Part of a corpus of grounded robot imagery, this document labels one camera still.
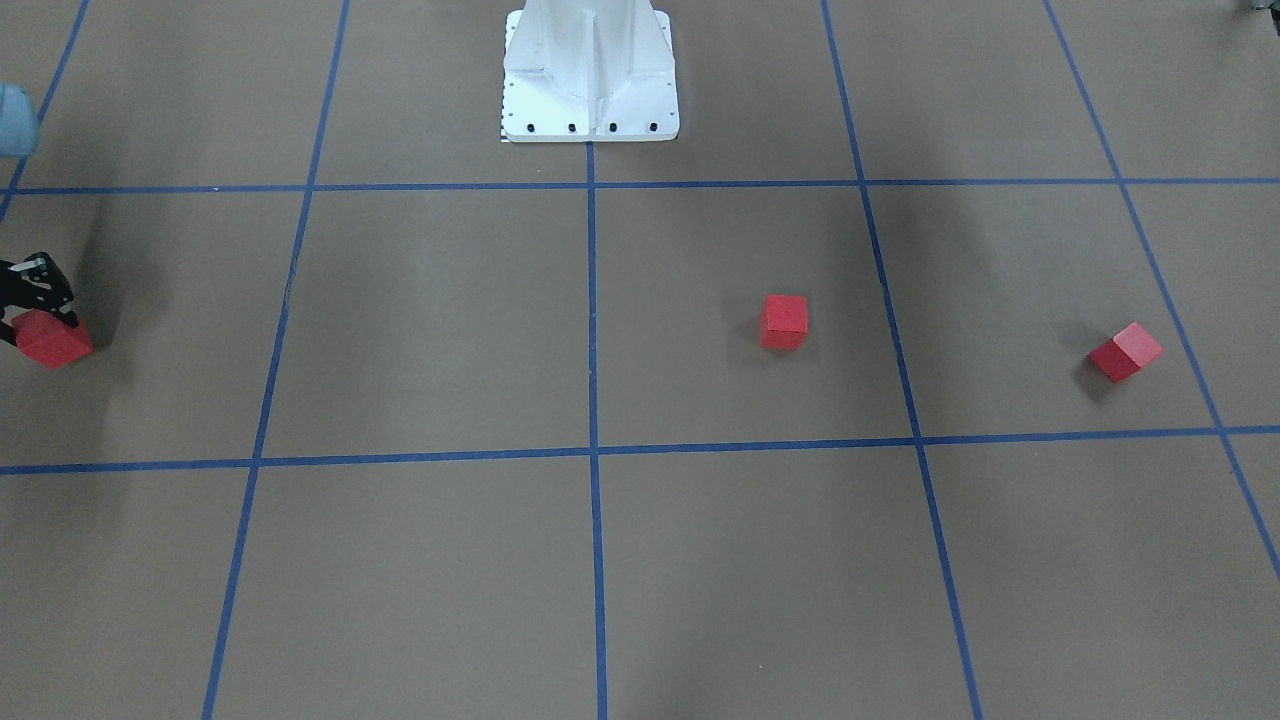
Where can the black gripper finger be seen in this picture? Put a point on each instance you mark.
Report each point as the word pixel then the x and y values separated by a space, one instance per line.
pixel 37 283

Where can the red block moved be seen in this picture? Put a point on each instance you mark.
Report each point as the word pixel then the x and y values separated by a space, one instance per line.
pixel 783 322
pixel 48 340

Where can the red block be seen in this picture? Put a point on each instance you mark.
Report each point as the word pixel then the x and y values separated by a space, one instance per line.
pixel 1125 353

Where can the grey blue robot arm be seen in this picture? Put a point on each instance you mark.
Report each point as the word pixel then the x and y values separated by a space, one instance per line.
pixel 19 124

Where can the brown paper table mat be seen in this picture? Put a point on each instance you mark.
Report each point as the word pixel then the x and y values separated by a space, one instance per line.
pixel 390 419

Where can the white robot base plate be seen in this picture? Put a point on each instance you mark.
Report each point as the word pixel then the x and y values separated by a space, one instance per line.
pixel 589 72

